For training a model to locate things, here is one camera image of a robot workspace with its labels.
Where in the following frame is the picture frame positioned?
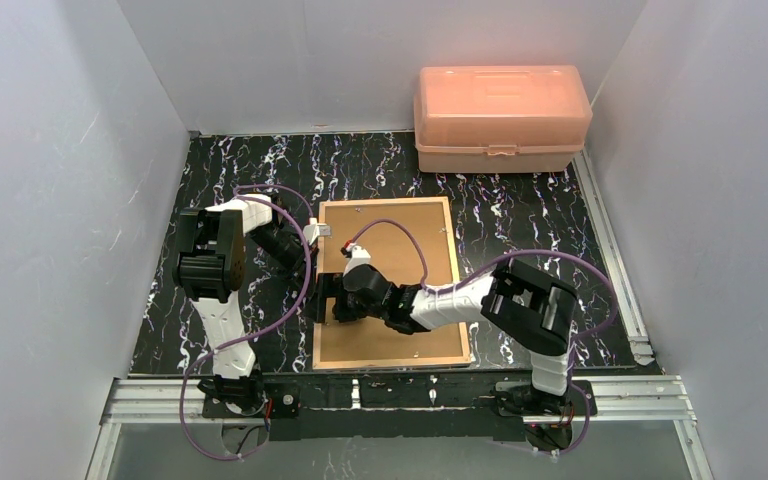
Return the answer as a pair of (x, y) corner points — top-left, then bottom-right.
(311, 195), (475, 372)

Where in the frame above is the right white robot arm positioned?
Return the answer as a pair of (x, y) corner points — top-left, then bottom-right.
(314, 259), (577, 415)

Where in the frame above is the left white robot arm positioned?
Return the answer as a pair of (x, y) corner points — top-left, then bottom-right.
(173, 185), (322, 414)

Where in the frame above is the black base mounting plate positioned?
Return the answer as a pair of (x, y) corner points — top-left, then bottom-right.
(202, 370), (598, 444)

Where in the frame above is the orange plastic storage box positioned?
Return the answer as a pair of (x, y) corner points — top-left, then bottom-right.
(413, 65), (593, 174)

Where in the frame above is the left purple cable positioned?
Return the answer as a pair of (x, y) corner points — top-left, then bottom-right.
(178, 184), (319, 463)

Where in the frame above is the purple cable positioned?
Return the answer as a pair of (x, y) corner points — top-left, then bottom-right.
(178, 184), (319, 463)
(340, 218), (620, 458)

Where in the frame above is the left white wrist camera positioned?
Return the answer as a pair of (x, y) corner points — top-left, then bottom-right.
(303, 217), (331, 246)

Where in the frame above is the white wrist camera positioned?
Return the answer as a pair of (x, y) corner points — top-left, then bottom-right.
(341, 241), (371, 274)
(303, 217), (331, 246)

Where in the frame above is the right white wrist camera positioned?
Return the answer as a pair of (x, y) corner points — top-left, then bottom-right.
(341, 241), (371, 274)

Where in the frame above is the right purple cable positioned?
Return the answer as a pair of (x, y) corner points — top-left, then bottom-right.
(340, 218), (620, 458)

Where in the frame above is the aluminium rail frame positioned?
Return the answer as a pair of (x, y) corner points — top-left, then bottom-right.
(89, 134), (711, 479)

